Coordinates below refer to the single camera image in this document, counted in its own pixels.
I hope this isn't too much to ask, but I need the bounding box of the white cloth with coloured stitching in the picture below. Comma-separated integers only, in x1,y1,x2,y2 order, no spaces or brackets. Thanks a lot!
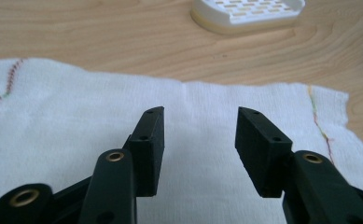
0,57,363,224

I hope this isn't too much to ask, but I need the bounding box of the white slotted soap dish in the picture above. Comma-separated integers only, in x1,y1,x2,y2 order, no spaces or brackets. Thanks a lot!
189,0,307,35

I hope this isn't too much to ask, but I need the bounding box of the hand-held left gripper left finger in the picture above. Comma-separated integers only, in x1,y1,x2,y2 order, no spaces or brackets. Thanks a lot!
77,105,166,224

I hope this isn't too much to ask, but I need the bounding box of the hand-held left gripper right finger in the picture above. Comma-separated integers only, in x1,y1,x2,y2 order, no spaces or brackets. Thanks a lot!
234,105,363,224

